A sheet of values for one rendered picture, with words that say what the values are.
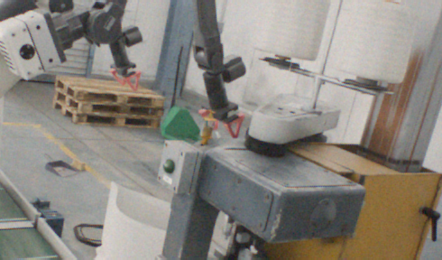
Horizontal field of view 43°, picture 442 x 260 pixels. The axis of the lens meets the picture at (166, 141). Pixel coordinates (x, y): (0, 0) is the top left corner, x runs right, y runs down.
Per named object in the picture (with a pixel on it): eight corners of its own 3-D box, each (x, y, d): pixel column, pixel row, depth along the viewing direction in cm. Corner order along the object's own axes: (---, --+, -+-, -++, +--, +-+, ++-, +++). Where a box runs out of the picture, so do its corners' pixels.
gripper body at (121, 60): (124, 62, 214) (119, 45, 211) (137, 68, 206) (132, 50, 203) (110, 69, 212) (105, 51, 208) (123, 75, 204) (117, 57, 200)
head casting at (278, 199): (159, 254, 122) (186, 125, 115) (241, 245, 136) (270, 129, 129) (246, 332, 98) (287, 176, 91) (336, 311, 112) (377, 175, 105)
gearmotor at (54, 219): (18, 217, 314) (21, 192, 311) (42, 215, 323) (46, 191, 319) (36, 240, 290) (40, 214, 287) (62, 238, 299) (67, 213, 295)
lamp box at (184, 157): (156, 181, 115) (164, 139, 113) (174, 180, 118) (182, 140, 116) (176, 194, 109) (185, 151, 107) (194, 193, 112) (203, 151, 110)
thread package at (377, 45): (319, 69, 121) (339, -9, 117) (360, 75, 129) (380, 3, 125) (375, 84, 109) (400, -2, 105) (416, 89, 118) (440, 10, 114)
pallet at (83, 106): (53, 96, 725) (55, 85, 721) (133, 102, 794) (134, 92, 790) (79, 113, 659) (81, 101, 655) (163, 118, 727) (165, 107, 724)
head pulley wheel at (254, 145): (234, 143, 119) (237, 132, 119) (265, 144, 124) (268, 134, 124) (262, 157, 112) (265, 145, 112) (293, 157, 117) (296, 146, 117)
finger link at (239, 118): (234, 128, 167) (228, 101, 163) (249, 135, 162) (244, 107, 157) (216, 138, 165) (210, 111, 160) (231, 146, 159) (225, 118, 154)
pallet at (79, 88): (54, 85, 722) (55, 74, 718) (136, 93, 784) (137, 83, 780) (75, 100, 655) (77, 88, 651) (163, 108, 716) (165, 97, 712)
